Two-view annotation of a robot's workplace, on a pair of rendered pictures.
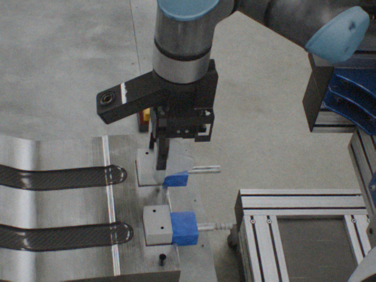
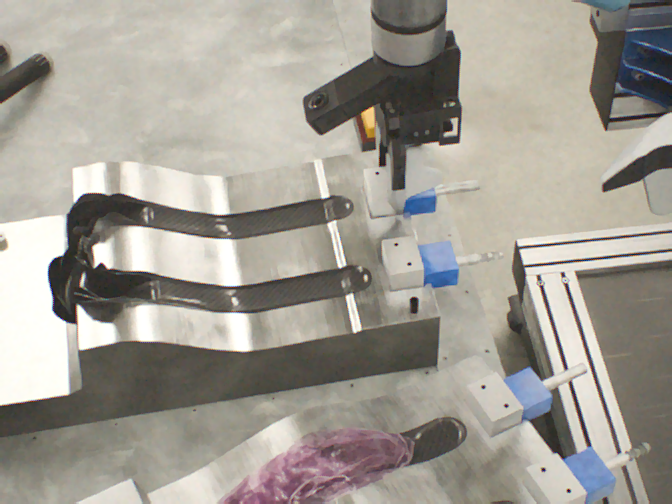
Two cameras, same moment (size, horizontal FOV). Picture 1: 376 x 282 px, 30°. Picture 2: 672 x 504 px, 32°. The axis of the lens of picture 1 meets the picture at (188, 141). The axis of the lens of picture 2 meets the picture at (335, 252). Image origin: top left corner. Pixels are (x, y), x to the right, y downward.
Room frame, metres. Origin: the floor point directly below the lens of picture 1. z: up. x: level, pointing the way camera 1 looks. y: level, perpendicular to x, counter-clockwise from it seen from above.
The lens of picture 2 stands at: (-0.22, -0.01, 1.86)
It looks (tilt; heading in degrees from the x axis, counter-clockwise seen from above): 49 degrees down; 7
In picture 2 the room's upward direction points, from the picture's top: 3 degrees counter-clockwise
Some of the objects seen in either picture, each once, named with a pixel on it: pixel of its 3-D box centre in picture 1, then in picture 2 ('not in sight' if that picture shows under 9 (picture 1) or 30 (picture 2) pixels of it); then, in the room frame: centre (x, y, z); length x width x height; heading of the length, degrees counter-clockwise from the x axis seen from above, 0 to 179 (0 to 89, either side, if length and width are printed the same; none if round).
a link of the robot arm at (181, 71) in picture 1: (181, 53); (407, 27); (0.70, 0.03, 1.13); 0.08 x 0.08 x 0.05
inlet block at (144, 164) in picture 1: (179, 170); (423, 192); (0.71, 0.01, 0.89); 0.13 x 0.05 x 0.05; 105
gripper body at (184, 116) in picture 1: (181, 98); (414, 89); (0.70, 0.02, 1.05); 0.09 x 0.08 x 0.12; 105
